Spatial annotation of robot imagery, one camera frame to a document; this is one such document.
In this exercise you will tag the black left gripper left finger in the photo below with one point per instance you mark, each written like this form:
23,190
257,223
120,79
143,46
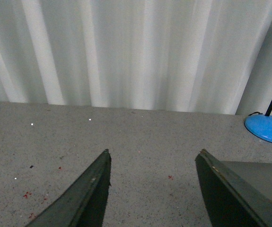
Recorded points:
83,204

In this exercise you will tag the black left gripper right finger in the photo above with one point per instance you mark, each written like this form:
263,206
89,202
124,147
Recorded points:
229,200

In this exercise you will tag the silver laptop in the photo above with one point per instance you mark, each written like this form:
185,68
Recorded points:
258,175

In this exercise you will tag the blue desk lamp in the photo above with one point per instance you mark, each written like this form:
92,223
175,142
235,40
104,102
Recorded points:
260,124

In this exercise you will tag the white curtain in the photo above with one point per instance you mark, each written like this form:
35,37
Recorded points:
210,56

